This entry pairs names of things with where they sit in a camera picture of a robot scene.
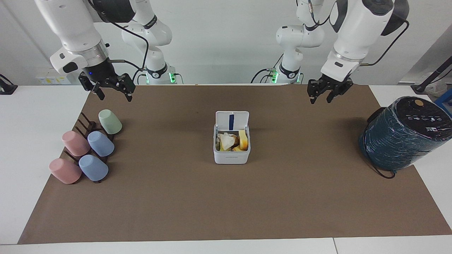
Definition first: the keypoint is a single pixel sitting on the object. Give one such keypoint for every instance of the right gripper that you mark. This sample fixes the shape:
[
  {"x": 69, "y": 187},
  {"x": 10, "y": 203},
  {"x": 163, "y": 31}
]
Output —
[{"x": 101, "y": 73}]

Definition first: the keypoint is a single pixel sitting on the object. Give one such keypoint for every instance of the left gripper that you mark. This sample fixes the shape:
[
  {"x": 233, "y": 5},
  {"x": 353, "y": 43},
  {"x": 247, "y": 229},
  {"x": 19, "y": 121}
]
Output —
[{"x": 335, "y": 83}]

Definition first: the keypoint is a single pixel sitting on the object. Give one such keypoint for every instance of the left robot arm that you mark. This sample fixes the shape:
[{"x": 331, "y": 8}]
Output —
[{"x": 360, "y": 28}]

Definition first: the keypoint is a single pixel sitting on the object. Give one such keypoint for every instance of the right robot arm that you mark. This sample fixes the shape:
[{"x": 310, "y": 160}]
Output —
[{"x": 74, "y": 24}]

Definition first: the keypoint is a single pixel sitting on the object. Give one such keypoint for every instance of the white trash can with lid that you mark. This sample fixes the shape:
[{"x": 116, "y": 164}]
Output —
[{"x": 232, "y": 157}]

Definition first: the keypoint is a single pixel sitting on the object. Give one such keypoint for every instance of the green cup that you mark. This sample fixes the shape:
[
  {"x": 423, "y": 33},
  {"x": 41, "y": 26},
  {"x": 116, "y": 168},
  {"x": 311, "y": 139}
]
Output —
[{"x": 110, "y": 122}]

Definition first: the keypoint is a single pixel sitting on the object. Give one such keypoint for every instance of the dark brown cup rack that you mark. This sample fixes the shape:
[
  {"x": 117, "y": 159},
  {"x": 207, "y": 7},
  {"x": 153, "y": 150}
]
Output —
[{"x": 86, "y": 127}]

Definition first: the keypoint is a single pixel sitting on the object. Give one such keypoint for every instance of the white power strip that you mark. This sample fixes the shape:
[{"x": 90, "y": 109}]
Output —
[{"x": 53, "y": 79}]

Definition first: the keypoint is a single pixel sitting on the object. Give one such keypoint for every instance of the blue cup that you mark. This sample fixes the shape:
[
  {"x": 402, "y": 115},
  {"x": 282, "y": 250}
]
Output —
[
  {"x": 93, "y": 168},
  {"x": 101, "y": 144}
]

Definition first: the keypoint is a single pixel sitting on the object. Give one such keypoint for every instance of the pink cup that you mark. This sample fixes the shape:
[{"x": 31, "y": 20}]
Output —
[
  {"x": 65, "y": 171},
  {"x": 75, "y": 143}
]

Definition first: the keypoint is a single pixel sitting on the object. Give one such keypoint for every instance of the teal plastic-wrapped round appliance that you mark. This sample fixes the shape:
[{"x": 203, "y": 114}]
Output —
[{"x": 402, "y": 137}]

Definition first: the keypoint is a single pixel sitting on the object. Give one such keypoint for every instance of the yellow orange food scrap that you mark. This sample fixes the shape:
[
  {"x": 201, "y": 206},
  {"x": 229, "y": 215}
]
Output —
[{"x": 243, "y": 140}]

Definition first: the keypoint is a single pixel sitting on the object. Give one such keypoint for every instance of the black stand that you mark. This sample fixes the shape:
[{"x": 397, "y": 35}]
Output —
[
  {"x": 6, "y": 88},
  {"x": 432, "y": 77}
]

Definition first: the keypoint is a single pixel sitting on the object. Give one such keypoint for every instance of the crumpled white tissue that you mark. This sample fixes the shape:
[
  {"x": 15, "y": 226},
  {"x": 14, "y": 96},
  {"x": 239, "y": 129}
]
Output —
[{"x": 226, "y": 140}]

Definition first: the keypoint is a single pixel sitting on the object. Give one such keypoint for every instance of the blue box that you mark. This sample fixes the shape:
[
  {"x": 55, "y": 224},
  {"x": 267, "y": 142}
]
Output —
[{"x": 445, "y": 102}]

